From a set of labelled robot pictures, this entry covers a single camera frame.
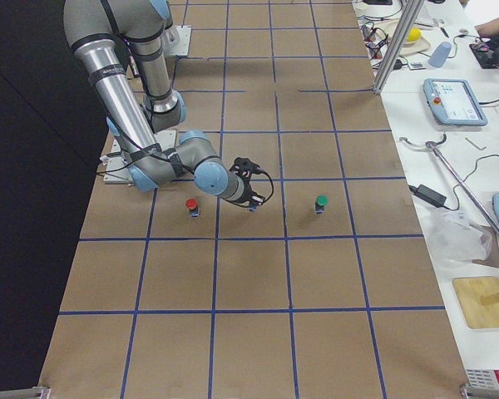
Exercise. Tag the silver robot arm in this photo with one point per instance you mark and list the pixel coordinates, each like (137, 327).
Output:
(121, 44)

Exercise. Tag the clear plastic bag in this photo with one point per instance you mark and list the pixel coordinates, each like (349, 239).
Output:
(452, 236)

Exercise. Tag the black power adapter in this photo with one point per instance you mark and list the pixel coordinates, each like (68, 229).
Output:
(428, 195)

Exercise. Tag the aluminium frame post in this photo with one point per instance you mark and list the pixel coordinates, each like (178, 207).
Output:
(409, 15)

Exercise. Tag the beige plate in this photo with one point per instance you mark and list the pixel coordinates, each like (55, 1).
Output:
(420, 45)

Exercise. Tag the blue plastic cup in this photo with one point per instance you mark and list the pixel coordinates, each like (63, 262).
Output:
(440, 55)

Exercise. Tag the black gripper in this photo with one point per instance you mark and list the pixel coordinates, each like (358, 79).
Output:
(246, 198)

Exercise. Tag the metal crutch stick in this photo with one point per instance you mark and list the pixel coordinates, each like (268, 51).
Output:
(434, 147)

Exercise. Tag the red push button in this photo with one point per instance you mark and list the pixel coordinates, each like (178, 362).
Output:
(192, 207)

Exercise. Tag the brown paper table cover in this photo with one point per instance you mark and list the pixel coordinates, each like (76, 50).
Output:
(277, 303)

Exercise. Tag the yellow lemon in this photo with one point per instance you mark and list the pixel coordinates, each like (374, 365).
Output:
(414, 35)

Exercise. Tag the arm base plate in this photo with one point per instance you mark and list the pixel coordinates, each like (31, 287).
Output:
(114, 170)
(176, 41)

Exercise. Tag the wooden cutting board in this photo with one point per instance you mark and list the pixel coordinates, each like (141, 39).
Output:
(479, 301)

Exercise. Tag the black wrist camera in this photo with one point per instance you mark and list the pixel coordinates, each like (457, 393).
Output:
(245, 168)

